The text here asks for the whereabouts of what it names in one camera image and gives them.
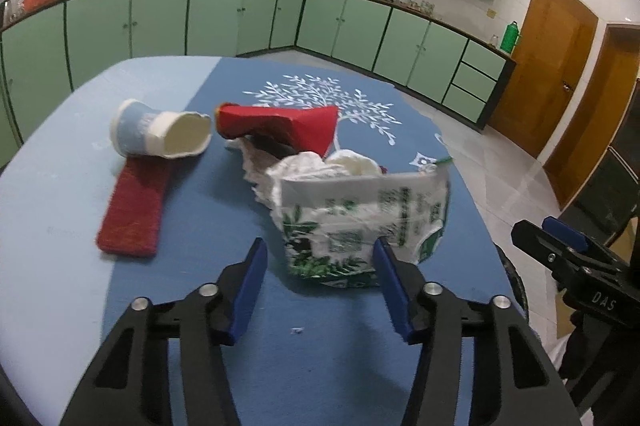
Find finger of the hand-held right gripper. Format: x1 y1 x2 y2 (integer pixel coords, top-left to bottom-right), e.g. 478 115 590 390
542 216 632 268
511 219 590 281

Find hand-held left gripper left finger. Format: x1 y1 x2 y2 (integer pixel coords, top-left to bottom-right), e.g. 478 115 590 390
59 237 269 426

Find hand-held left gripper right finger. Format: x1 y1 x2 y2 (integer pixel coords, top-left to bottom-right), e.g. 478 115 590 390
373 237 582 426

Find white green-print package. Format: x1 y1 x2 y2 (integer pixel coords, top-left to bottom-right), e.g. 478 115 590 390
277 156 454 290

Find white tissue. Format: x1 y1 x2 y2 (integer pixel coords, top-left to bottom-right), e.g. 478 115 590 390
242 138 384 227

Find orange foam fruit net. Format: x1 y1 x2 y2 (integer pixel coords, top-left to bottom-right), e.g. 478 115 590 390
96 153 174 259

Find red crushed paper cup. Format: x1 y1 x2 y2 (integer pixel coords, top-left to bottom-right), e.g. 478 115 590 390
213 102 339 157

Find blue and white paper cup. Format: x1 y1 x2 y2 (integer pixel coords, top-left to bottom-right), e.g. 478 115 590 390
109 99 214 159

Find black glass cabinet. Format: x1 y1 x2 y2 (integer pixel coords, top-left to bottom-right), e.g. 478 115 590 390
565 78 640 248

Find blue tree-print tablecloth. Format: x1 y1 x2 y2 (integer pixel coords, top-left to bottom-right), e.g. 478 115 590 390
102 56 506 426

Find plain wooden door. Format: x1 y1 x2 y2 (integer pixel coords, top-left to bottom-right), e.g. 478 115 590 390
542 23 640 210

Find green thermos flask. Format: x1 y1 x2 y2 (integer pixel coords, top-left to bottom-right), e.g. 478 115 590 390
501 20 522 53

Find round table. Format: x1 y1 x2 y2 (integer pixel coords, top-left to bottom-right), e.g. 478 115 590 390
0 56 506 426

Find group of glass jars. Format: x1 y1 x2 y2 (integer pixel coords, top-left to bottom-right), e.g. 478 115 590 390
399 0 437 15

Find green base cabinets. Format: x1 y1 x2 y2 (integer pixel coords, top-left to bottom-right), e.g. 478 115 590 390
0 0 517 170

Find wooden door with handle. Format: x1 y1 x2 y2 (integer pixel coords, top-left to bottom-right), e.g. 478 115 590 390
487 0 600 160

